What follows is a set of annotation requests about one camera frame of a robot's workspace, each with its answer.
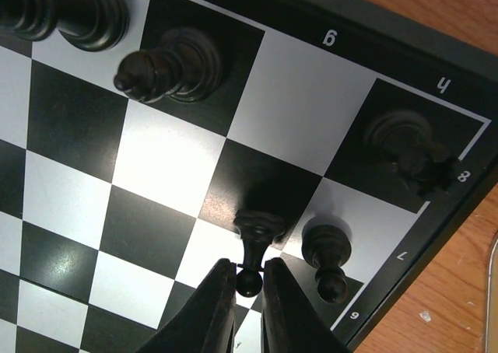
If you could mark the black pawn chess piece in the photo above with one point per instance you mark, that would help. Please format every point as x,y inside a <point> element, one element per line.
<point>257,231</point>

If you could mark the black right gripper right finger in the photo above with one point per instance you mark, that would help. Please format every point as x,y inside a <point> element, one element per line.
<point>289,323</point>

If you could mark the black white chess board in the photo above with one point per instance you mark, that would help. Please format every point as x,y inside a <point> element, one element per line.
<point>113,211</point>

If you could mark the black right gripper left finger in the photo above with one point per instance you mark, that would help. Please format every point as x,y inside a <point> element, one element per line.
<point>206,323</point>

